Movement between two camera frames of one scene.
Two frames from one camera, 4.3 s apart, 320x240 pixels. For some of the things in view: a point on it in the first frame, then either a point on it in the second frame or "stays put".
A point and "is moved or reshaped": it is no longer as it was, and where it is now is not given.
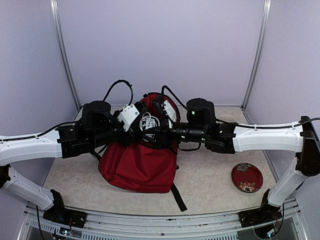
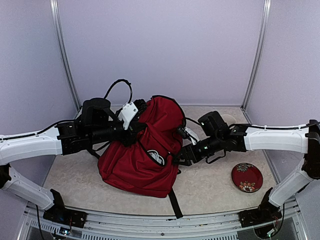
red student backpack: [144, 166] is moved or reshaped
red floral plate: [247, 177] stays put
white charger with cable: [147, 121] -> [156, 157]
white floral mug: [227, 118] stays put
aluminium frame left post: [65, 57] stays put
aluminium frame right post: [259, 56] stays put
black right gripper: [159, 133] -> [185, 151]
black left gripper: [133, 133] stays put
